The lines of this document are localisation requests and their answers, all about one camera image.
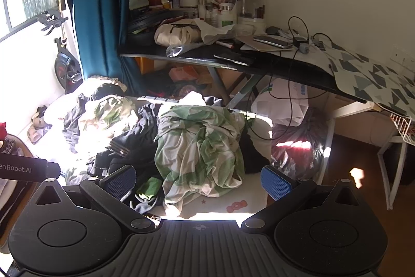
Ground teal curtain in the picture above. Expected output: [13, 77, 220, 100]
[60, 0, 153, 96]

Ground beige slipper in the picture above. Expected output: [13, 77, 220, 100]
[31, 105, 50, 128]
[27, 126, 53, 145]

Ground pile of dark clothes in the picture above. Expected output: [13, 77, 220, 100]
[63, 82, 271, 216]

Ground cream cloth bag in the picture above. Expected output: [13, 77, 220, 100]
[154, 22, 203, 46]

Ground clear plastic bag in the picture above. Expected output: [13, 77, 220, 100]
[166, 43, 205, 58]

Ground bright green cloth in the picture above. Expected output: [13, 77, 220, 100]
[136, 177, 163, 200]

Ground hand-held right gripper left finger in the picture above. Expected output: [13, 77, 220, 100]
[32, 164, 157, 234]

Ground white metal table frame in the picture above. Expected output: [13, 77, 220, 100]
[319, 100, 410, 211]

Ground green pink patterned pajama garment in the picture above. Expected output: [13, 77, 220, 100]
[155, 105, 246, 210]

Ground white wire basket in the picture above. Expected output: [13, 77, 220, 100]
[391, 113, 414, 145]

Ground geometric patterned table mat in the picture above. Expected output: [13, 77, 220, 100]
[319, 39, 415, 117]

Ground dark trash bag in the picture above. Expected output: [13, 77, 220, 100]
[271, 108, 325, 187]

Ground green pink patterned pajama pants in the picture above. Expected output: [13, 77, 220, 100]
[78, 95, 141, 136]

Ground crumpled white plastic wrap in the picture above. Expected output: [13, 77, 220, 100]
[195, 18, 236, 45]

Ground white bottle green label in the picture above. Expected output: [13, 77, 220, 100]
[218, 3, 237, 28]

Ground tan notebook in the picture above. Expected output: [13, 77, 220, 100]
[240, 36, 292, 52]

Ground smartphone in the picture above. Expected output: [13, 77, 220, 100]
[253, 35, 294, 49]

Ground pink box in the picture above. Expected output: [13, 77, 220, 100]
[169, 66, 198, 83]

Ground black exercise bike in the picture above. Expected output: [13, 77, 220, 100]
[53, 37, 84, 95]

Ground black tablet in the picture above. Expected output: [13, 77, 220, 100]
[213, 52, 257, 67]

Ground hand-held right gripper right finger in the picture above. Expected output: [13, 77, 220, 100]
[241, 165, 363, 235]

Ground clear glass jar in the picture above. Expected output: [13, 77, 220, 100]
[238, 0, 267, 26]

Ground black looped cable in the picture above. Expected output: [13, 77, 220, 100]
[311, 33, 332, 49]

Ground black charger cable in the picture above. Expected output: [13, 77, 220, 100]
[288, 16, 312, 38]

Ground black usb cable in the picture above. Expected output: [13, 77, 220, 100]
[249, 46, 303, 142]

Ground white printed plastic bag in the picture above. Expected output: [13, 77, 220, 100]
[251, 78, 311, 127]

